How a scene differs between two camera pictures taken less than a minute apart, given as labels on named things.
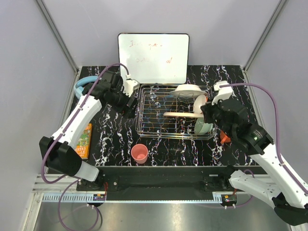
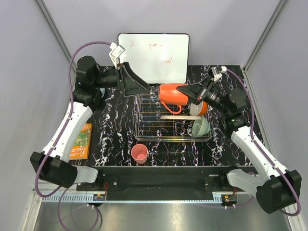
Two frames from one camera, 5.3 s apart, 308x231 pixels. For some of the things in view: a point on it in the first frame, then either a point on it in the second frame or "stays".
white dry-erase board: (154, 58) stays
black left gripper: (129, 111) -> (129, 83)
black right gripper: (207, 109) -> (197, 92)
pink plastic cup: (139, 153) stays
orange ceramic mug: (224, 137) -> (169, 94)
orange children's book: (83, 147) stays
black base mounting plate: (159, 183) stays
